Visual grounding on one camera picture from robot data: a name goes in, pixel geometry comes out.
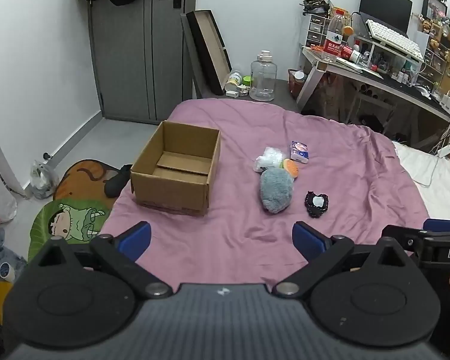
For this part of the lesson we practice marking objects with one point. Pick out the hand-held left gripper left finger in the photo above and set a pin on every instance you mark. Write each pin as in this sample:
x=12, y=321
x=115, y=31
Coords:
x=137, y=238

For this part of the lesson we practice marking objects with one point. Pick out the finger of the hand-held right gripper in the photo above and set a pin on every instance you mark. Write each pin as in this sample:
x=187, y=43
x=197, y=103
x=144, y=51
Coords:
x=403, y=237
x=444, y=225

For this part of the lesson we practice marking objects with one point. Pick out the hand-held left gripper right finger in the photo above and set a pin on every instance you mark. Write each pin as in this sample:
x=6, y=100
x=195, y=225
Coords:
x=307, y=238

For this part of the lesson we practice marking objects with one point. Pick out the grey plush toy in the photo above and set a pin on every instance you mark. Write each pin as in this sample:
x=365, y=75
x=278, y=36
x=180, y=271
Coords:
x=275, y=191

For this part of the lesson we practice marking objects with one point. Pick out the brown cardboard box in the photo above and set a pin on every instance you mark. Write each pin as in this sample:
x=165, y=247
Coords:
x=172, y=191

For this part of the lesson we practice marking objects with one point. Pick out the burger plush toy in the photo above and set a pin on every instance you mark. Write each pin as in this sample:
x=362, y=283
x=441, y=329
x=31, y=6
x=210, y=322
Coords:
x=290, y=167

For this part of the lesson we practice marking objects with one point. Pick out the blue tissue pack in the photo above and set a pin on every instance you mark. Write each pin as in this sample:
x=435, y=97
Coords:
x=299, y=153

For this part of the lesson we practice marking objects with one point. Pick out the white soft pack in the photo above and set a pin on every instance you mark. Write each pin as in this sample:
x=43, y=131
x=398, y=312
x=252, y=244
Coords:
x=260, y=164

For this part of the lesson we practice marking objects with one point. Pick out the white bedding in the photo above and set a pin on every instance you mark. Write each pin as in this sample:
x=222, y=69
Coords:
x=435, y=195

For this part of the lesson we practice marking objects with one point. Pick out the black lace hair accessory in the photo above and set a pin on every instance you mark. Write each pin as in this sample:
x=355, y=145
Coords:
x=308, y=204

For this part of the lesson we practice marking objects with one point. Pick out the black slipper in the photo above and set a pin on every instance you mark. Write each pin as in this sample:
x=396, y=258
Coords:
x=116, y=182

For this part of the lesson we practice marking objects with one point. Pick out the green cartoon rug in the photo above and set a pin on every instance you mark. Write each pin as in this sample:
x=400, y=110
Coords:
x=71, y=225

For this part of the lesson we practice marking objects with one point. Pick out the white power adapter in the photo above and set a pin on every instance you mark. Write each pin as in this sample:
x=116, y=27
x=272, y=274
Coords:
x=445, y=151

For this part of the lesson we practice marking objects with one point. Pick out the orange cat rug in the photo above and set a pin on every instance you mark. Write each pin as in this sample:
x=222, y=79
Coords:
x=86, y=180

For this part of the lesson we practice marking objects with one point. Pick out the clear bubble wrap bag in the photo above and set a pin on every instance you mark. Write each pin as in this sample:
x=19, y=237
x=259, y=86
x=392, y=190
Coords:
x=273, y=154

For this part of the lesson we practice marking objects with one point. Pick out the grey plastic bag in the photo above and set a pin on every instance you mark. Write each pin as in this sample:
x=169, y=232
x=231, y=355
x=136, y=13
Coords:
x=43, y=182

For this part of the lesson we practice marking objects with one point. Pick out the pink bed sheet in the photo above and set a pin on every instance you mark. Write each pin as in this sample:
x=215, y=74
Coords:
x=240, y=127

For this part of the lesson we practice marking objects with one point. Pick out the blue grey plush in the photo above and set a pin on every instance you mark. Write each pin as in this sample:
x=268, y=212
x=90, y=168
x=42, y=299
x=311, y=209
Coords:
x=0, y=266

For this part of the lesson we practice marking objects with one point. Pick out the brown paper bag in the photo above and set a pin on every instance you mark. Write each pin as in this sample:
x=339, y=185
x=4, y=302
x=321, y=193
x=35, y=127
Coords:
x=328, y=93

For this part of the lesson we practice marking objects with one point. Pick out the white desk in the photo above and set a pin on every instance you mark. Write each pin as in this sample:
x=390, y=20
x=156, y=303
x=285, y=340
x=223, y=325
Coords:
x=393, y=82

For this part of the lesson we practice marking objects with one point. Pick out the brown basket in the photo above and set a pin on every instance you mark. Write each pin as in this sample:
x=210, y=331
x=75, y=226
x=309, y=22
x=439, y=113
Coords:
x=295, y=86

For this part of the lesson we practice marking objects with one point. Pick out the small white chargers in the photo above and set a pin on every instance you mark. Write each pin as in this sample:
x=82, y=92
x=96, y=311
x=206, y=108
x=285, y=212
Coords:
x=238, y=90

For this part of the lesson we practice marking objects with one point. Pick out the clear plastic water jug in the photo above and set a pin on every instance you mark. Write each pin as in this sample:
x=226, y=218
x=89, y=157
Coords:
x=263, y=78

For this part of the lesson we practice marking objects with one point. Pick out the green lid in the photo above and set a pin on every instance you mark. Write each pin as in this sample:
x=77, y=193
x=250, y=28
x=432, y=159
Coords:
x=246, y=81

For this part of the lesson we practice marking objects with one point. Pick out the grey door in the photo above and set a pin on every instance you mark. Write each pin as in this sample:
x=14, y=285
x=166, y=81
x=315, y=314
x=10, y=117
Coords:
x=135, y=63

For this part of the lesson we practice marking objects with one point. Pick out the white supplement bottle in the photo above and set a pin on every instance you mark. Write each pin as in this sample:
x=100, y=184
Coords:
x=234, y=80

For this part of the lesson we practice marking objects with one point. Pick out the white desk riser shelf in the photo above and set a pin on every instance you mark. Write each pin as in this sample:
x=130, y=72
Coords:
x=388, y=50

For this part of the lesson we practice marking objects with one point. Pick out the red can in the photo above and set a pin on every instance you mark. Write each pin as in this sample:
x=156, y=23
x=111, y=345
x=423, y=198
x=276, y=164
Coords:
x=348, y=52

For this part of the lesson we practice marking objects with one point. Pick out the white keyboard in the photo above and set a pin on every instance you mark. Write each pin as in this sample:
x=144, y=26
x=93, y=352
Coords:
x=393, y=39

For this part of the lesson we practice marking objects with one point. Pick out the long black box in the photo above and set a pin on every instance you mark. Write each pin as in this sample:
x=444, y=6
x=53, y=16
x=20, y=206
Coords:
x=210, y=52

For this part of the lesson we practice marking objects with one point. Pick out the red label water bottle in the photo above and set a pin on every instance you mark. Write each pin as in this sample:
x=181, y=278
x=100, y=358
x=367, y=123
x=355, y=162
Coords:
x=335, y=37

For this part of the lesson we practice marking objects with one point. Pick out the small drawer organizer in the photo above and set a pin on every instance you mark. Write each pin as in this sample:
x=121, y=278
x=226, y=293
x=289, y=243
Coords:
x=317, y=32

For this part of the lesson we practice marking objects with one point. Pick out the black monitor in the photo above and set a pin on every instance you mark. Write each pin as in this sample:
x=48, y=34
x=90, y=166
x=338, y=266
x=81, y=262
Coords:
x=384, y=5

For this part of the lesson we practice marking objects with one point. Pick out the dark model figure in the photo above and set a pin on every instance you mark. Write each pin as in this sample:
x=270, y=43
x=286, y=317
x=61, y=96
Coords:
x=315, y=4

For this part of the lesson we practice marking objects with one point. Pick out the black picture frame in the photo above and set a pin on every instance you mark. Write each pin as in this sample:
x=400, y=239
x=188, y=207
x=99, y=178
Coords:
x=434, y=5

